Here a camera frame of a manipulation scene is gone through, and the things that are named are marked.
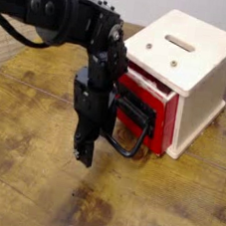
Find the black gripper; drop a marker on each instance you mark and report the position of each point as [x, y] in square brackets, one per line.
[94, 97]

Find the black metal drawer handle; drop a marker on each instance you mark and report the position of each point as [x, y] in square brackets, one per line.
[138, 112]

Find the red drawer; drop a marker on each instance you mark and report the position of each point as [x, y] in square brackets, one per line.
[155, 100]

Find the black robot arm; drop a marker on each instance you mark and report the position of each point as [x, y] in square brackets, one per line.
[97, 27]

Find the white wooden drawer box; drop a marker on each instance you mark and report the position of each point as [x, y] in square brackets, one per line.
[177, 67]

